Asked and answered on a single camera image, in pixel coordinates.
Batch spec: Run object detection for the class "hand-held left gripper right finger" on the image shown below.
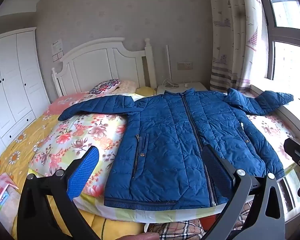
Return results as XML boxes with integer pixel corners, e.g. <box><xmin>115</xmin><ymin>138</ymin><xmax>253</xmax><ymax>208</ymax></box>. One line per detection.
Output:
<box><xmin>201</xmin><ymin>144</ymin><xmax>286</xmax><ymax>240</ymax></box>

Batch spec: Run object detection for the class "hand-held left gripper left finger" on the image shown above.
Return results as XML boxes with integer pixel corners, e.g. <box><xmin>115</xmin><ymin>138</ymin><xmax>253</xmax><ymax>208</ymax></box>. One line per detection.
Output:
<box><xmin>17</xmin><ymin>145</ymin><xmax>100</xmax><ymax>240</ymax></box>

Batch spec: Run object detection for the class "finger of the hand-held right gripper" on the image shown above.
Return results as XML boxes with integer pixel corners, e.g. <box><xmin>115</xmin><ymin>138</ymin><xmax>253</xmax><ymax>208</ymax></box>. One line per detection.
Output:
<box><xmin>283</xmin><ymin>137</ymin><xmax>300</xmax><ymax>166</ymax></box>

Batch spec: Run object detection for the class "blue quilted jacket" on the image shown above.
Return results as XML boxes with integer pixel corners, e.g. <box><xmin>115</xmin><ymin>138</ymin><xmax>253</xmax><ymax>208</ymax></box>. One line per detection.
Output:
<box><xmin>58</xmin><ymin>88</ymin><xmax>294</xmax><ymax>210</ymax></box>

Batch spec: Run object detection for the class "person's left hand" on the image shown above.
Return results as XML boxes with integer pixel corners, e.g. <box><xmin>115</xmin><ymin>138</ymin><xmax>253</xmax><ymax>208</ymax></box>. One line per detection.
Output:
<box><xmin>121</xmin><ymin>232</ymin><xmax>161</xmax><ymax>240</ymax></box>

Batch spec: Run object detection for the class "white window sill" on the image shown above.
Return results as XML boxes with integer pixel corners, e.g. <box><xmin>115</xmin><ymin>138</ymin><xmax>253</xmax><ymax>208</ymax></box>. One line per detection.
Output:
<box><xmin>249</xmin><ymin>84</ymin><xmax>300</xmax><ymax>133</ymax></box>

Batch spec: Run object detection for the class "floral quilt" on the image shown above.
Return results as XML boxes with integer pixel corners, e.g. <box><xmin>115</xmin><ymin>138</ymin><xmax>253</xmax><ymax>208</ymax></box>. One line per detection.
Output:
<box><xmin>29</xmin><ymin>92</ymin><xmax>300</xmax><ymax>223</ymax></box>

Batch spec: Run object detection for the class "yellow daisy bed sheet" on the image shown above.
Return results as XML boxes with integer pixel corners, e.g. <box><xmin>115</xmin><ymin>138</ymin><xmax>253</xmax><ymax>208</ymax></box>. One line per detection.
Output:
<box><xmin>0</xmin><ymin>112</ymin><xmax>145</xmax><ymax>240</ymax></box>

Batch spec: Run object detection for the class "pink floral blanket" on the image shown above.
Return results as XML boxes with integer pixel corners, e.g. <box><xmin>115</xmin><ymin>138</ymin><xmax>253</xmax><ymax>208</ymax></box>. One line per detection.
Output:
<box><xmin>46</xmin><ymin>92</ymin><xmax>93</xmax><ymax>115</ymax></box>

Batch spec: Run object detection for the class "beige plaid cloth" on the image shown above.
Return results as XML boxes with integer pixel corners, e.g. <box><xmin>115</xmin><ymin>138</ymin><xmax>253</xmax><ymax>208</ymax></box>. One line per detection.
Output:
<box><xmin>144</xmin><ymin>200</ymin><xmax>253</xmax><ymax>240</ymax></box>

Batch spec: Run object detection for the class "pink checkered pouch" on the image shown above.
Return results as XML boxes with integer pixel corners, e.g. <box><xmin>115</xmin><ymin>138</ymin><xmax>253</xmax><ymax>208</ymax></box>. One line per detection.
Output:
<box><xmin>0</xmin><ymin>172</ymin><xmax>19</xmax><ymax>213</ymax></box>

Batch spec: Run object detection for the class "mandala patterned pillow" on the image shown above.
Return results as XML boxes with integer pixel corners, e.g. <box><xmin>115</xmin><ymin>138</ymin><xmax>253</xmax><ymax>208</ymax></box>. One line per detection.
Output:
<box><xmin>89</xmin><ymin>79</ymin><xmax>121</xmax><ymax>95</ymax></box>

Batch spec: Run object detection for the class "white nightstand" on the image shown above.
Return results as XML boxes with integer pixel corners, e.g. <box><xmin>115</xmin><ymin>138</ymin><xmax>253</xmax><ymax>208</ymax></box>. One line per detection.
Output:
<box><xmin>156</xmin><ymin>82</ymin><xmax>207</xmax><ymax>96</ymax></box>

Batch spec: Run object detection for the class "pale quilted pillow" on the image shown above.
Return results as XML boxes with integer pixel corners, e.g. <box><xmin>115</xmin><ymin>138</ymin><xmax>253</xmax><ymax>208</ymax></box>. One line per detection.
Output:
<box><xmin>115</xmin><ymin>80</ymin><xmax>138</xmax><ymax>94</ymax></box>

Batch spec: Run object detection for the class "yellow pillow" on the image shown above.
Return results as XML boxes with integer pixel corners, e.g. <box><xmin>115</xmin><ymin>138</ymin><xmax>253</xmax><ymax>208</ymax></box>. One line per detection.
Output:
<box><xmin>136</xmin><ymin>86</ymin><xmax>157</xmax><ymax>98</ymax></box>

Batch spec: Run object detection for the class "white bed headboard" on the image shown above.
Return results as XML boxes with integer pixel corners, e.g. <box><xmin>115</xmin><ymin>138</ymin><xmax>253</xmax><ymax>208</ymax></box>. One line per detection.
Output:
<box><xmin>51</xmin><ymin>37</ymin><xmax>157</xmax><ymax>98</ymax></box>

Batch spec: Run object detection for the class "white wardrobe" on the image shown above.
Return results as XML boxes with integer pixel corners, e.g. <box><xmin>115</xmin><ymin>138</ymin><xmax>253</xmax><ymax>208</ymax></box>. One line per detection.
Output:
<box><xmin>0</xmin><ymin>27</ymin><xmax>51</xmax><ymax>167</ymax></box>

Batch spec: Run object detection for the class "dark framed window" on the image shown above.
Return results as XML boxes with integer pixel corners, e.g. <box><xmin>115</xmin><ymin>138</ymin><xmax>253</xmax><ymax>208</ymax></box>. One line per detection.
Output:
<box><xmin>257</xmin><ymin>0</ymin><xmax>300</xmax><ymax>100</ymax></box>

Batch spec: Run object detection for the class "striped printed curtain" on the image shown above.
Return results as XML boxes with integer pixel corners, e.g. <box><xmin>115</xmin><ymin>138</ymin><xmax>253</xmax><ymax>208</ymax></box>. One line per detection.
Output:
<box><xmin>207</xmin><ymin>0</ymin><xmax>269</xmax><ymax>92</ymax></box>

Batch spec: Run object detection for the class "beige wall socket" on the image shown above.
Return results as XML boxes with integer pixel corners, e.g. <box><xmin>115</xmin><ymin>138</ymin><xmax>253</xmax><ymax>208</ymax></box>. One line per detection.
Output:
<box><xmin>177</xmin><ymin>62</ymin><xmax>194</xmax><ymax>71</ymax></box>

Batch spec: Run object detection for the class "white wall notice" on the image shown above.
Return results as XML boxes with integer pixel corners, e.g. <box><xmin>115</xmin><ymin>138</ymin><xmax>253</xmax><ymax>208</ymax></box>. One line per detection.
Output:
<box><xmin>51</xmin><ymin>39</ymin><xmax>63</xmax><ymax>53</ymax></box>

